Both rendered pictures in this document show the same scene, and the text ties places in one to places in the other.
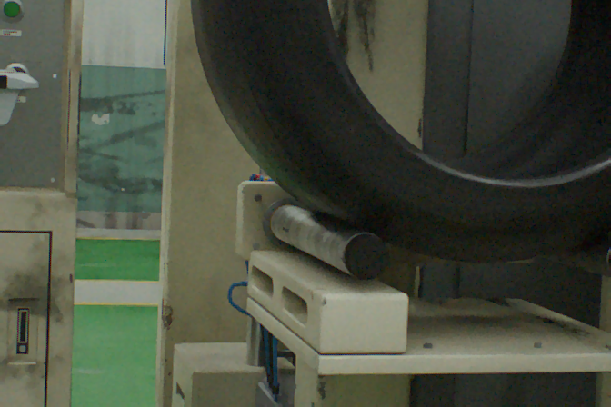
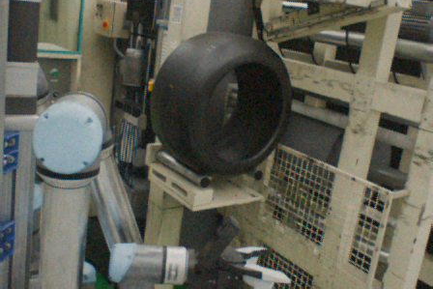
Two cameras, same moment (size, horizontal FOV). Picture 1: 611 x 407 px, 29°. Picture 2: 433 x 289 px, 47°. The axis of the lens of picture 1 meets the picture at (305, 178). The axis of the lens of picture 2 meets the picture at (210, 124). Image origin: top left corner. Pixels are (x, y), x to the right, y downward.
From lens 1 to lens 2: 1.02 m
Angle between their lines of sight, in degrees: 26
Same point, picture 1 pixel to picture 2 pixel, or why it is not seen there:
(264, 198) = (155, 149)
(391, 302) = (209, 192)
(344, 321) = (199, 198)
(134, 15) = not seen: outside the picture
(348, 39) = not seen: hidden behind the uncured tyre
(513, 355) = (233, 200)
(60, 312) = not seen: hidden behind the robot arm
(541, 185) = (245, 162)
